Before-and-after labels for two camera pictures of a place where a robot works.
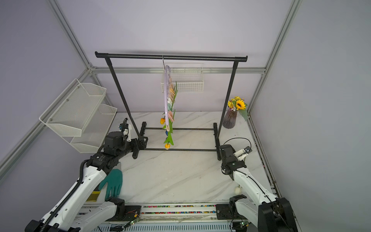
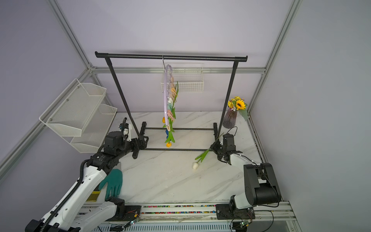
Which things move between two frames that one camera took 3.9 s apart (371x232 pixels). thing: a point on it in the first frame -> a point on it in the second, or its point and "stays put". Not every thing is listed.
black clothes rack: (229, 58) stays put
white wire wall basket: (190, 77) stays put
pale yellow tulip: (173, 92) stays put
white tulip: (237, 190) -> (195, 165)
